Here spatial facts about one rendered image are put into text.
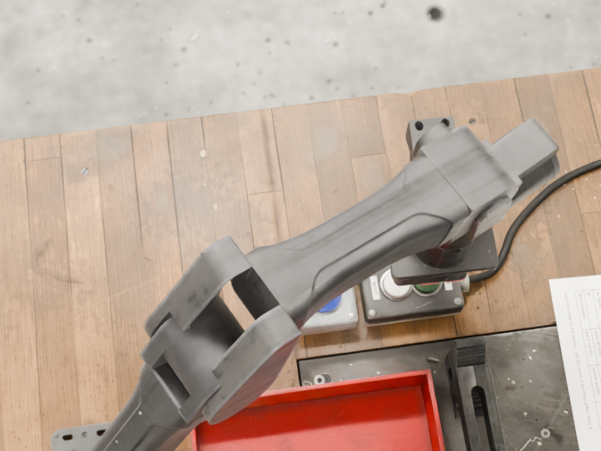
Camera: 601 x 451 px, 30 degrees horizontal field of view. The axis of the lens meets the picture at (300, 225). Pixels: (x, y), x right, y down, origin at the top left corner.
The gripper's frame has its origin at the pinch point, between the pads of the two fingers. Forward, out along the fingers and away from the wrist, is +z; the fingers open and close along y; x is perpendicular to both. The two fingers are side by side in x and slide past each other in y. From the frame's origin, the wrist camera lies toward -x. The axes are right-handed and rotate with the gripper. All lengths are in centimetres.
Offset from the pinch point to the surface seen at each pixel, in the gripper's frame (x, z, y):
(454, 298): 2.2, 4.6, -2.8
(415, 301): 2.0, 4.6, 1.4
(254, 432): 13.6, 7.1, 19.8
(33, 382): 5.6, 7.6, 42.6
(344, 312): 2.5, 4.6, 9.0
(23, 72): -80, 98, 62
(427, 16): -84, 98, -23
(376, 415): 13.2, 7.1, 6.9
